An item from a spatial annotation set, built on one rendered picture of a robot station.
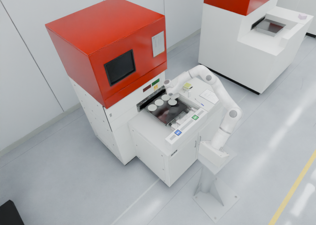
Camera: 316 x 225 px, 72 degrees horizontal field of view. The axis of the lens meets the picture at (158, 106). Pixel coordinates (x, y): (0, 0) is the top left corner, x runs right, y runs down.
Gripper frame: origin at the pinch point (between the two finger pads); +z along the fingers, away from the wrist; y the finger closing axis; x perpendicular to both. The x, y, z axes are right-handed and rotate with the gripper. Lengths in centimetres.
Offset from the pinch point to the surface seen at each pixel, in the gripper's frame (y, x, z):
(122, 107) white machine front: -52, -3, -34
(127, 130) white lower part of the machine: -67, -4, 1
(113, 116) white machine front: -64, -8, -35
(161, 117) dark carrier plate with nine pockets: -23.1, -17.3, -6.1
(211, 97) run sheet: 34.2, -15.8, 7.4
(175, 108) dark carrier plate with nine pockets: -6.4, -10.7, -0.1
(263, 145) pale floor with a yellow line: 74, -45, 125
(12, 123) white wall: -216, 90, -24
